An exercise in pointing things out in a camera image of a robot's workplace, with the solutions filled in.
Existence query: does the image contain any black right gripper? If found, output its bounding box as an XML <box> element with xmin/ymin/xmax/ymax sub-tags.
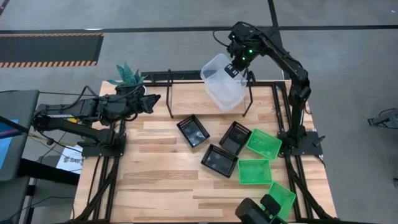
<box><xmin>224</xmin><ymin>42</ymin><xmax>259</xmax><ymax>79</ymax></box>

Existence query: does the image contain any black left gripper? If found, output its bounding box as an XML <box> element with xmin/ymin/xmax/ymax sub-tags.
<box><xmin>123</xmin><ymin>93</ymin><xmax>162</xmax><ymax>116</ymax></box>

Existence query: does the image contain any black slotted plastic basket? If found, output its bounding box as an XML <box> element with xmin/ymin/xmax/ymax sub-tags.
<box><xmin>175</xmin><ymin>114</ymin><xmax>211</xmax><ymax>149</ymax></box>
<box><xmin>218</xmin><ymin>121</ymin><xmax>253</xmax><ymax>157</ymax></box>
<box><xmin>200</xmin><ymin>143</ymin><xmax>239</xmax><ymax>179</ymax></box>

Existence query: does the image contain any green mesh plastic basket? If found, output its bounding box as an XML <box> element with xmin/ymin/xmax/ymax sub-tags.
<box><xmin>237</xmin><ymin>159</ymin><xmax>273</xmax><ymax>186</ymax></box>
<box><xmin>259</xmin><ymin>182</ymin><xmax>297</xmax><ymax>222</ymax></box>
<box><xmin>246</xmin><ymin>128</ymin><xmax>283</xmax><ymax>161</ymax></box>

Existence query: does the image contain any white round plant pot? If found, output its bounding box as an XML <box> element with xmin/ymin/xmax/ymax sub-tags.
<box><xmin>115</xmin><ymin>83</ymin><xmax>148</xmax><ymax>96</ymax></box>

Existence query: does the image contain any black ribbed floor strip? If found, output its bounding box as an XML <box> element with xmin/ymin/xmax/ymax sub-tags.
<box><xmin>141</xmin><ymin>70</ymin><xmax>206</xmax><ymax>82</ymax></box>

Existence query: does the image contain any green snake plant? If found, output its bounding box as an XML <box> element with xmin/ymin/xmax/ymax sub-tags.
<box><xmin>107</xmin><ymin>62</ymin><xmax>148</xmax><ymax>88</ymax></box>

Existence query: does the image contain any white printed paper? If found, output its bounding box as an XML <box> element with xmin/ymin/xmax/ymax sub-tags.
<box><xmin>55</xmin><ymin>145</ymin><xmax>84</xmax><ymax>175</ymax></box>

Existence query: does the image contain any black hazard-striped floor mat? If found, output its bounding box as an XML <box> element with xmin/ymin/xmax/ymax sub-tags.
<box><xmin>0</xmin><ymin>32</ymin><xmax>105</xmax><ymax>69</ymax></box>

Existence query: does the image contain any black desk crossbar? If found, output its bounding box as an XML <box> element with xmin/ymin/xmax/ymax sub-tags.
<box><xmin>17</xmin><ymin>158</ymin><xmax>80</xmax><ymax>186</ymax></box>

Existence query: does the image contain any blue sheet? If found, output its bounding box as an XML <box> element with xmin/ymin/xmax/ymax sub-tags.
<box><xmin>0</xmin><ymin>119</ymin><xmax>19</xmax><ymax>170</ymax></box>

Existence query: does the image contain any grey chair base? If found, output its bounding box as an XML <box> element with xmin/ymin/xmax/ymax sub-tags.
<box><xmin>367</xmin><ymin>108</ymin><xmax>398</xmax><ymax>129</ymax></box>

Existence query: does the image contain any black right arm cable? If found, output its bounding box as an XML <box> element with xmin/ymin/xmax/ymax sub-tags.
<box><xmin>212</xmin><ymin>27</ymin><xmax>233</xmax><ymax>49</ymax></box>

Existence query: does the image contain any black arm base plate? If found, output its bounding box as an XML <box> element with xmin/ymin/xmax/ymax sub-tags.
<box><xmin>278</xmin><ymin>131</ymin><xmax>324</xmax><ymax>157</ymax></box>
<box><xmin>81</xmin><ymin>132</ymin><xmax>127</xmax><ymax>157</ymax></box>

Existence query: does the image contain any black aluminium table frame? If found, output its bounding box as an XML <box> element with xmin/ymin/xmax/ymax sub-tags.
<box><xmin>71</xmin><ymin>79</ymin><xmax>340</xmax><ymax>224</ymax></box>

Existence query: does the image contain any black clamp handle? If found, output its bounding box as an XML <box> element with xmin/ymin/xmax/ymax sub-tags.
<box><xmin>312</xmin><ymin>134</ymin><xmax>326</xmax><ymax>147</ymax></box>

